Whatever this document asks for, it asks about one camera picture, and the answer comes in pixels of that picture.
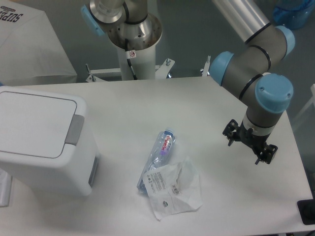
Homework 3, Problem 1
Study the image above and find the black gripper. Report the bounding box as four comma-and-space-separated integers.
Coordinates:
222, 119, 278, 165

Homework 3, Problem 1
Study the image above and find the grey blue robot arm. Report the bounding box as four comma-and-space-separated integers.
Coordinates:
81, 0, 295, 164

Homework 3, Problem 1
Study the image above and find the white lidded trash can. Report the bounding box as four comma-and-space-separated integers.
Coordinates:
0, 86, 99, 196

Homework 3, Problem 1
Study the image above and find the black device at table corner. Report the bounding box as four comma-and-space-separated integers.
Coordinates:
297, 199, 315, 225

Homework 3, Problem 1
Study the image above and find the crushed clear plastic bottle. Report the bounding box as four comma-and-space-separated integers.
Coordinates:
137, 127, 176, 193

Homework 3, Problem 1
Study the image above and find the crumpled white plastic bag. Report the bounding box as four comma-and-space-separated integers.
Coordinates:
142, 157, 203, 221

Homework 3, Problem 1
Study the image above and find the blue water jug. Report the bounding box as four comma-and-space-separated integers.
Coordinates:
273, 0, 315, 30

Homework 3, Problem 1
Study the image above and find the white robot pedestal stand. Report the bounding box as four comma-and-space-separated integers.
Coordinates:
85, 12, 212, 83

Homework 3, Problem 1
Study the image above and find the black cable on pedestal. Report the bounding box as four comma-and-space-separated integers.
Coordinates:
124, 38, 138, 81

